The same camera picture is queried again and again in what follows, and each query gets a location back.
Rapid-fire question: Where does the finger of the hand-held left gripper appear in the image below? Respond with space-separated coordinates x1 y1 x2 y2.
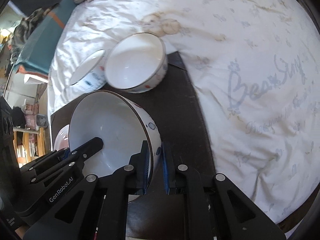
20 148 73 174
30 137 104 183

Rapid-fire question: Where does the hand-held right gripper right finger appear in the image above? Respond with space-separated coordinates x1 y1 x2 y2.
161 142 287 240

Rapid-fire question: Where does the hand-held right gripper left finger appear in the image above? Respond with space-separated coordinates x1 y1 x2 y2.
24 140 150 240

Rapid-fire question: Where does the medium pink strawberry plate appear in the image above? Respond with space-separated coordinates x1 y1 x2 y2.
53 125 72 153

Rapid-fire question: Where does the white bowl dark rim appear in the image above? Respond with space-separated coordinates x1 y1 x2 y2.
104 32 168 94
68 90 162 203

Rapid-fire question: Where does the small fish pattern bowl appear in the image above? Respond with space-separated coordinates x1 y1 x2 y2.
69 49 107 92

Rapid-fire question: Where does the wooden shelf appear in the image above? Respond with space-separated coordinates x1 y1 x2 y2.
12 127 47 165

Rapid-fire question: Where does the grey bin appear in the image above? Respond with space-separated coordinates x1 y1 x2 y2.
36 114 48 128

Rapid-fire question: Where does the pink patterned box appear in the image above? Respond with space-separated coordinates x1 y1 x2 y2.
25 102 40 120

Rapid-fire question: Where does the black bag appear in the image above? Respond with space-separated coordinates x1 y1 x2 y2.
11 106 27 128

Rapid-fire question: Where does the white bedside cabinet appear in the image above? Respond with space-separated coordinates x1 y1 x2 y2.
4 74 49 105

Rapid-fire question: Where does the white printed bed sheet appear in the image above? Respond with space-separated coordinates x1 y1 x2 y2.
47 0 320 230

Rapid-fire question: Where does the camouflage clothing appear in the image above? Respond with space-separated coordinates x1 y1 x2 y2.
11 7 54 45

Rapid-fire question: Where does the dark hanging garment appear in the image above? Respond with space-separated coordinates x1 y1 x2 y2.
11 0 63 18

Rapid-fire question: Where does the teal bed frame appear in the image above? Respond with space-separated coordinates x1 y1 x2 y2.
12 0 77 75

